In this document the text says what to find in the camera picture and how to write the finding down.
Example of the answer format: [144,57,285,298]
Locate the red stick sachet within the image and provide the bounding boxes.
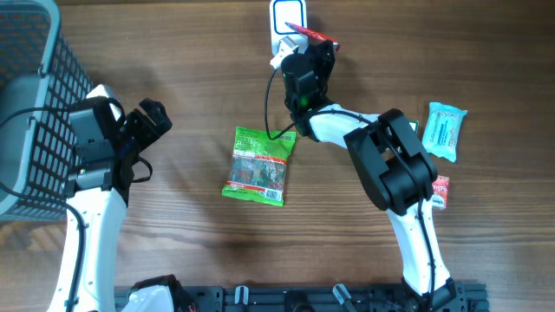
[285,22,341,52]

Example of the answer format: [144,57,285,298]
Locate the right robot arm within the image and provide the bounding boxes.
[277,41,454,311]

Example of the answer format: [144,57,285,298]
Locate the white barcode scanner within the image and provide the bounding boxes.
[269,0,308,55]

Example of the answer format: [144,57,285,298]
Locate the mint wet wipes pack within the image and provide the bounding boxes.
[421,102,467,162]

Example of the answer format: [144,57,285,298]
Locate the grey mesh basket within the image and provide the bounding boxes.
[1,0,93,222]

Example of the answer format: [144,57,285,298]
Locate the green white medicine box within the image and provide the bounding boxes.
[409,120,419,134]

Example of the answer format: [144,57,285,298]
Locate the pink tissue pack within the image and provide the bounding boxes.
[431,175,449,211]

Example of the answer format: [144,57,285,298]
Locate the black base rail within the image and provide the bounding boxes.
[114,283,490,312]

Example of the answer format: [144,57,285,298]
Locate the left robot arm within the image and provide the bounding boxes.
[49,85,173,311]

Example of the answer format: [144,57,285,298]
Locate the left camera cable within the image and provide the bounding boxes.
[0,97,153,312]

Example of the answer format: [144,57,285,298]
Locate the green snack bag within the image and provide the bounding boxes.
[222,127,297,206]

